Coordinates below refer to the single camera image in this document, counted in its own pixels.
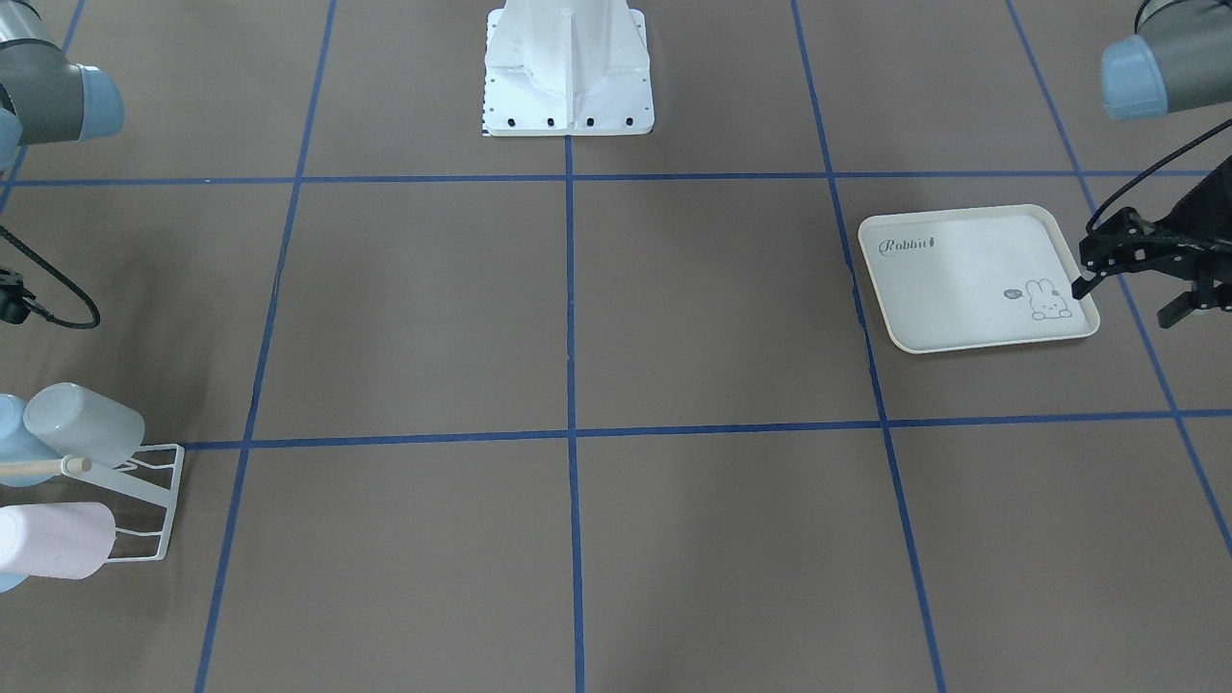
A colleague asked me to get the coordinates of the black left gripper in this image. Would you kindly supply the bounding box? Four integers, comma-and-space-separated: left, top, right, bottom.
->
1071, 171, 1231, 329

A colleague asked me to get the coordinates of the grey plastic cup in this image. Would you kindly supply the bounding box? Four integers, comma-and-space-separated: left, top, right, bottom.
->
22, 382, 147, 469

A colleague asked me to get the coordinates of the pink plastic cup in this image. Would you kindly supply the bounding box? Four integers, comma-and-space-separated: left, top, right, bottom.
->
1, 501, 117, 580

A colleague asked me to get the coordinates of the light blue plastic cup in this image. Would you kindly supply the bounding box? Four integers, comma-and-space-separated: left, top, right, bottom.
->
0, 572, 28, 596

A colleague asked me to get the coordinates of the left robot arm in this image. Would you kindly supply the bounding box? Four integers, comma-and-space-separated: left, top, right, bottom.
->
1071, 1, 1231, 329

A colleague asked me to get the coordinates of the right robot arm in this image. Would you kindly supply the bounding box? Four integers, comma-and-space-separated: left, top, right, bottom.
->
1, 1, 126, 171

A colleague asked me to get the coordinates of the cream rabbit print tray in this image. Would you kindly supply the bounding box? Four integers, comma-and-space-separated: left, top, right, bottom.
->
857, 203, 1101, 354

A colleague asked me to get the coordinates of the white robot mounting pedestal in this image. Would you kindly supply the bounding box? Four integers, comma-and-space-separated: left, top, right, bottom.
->
480, 1, 655, 138

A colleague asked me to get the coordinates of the white wire cup rack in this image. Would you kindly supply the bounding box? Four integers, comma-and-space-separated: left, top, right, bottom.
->
1, 444, 186, 564

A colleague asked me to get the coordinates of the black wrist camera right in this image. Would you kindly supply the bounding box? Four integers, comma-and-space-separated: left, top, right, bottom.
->
0, 268, 36, 326

